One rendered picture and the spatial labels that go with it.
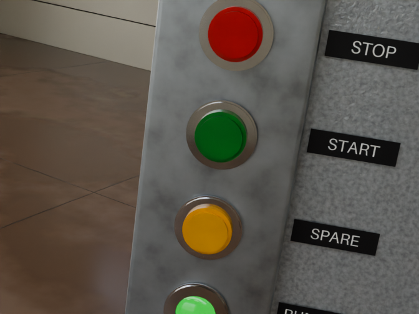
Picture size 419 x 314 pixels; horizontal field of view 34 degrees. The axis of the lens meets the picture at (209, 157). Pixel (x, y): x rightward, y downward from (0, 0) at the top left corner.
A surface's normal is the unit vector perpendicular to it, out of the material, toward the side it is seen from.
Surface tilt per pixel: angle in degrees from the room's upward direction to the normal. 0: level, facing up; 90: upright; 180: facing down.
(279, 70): 90
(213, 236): 90
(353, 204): 90
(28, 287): 0
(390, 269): 90
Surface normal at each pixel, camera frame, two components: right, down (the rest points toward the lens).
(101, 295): 0.13, -0.94
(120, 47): -0.50, 0.20
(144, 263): -0.14, 0.29
